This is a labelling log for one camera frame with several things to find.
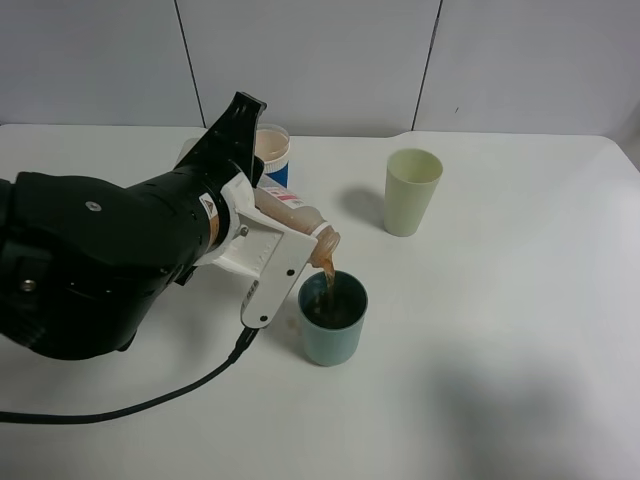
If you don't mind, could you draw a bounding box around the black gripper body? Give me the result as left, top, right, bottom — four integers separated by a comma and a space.
172, 134, 264, 195

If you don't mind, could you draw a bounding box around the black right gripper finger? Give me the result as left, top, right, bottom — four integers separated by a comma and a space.
204, 91, 266, 160

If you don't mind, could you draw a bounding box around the drink bottle with pink label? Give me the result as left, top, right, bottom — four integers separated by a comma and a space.
254, 178, 341, 271

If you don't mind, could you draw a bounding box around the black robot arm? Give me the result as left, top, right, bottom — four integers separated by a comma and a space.
1, 92, 265, 360

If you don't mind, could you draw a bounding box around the blue sleeved paper cup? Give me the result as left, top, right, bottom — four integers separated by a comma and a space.
255, 124, 290, 187

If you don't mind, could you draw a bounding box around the pale green plastic cup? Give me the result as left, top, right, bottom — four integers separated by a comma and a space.
383, 148, 444, 237

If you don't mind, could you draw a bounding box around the teal plastic cup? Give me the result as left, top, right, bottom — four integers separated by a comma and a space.
297, 270, 369, 367

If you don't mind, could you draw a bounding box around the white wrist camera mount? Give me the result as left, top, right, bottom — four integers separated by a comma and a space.
195, 173, 317, 329

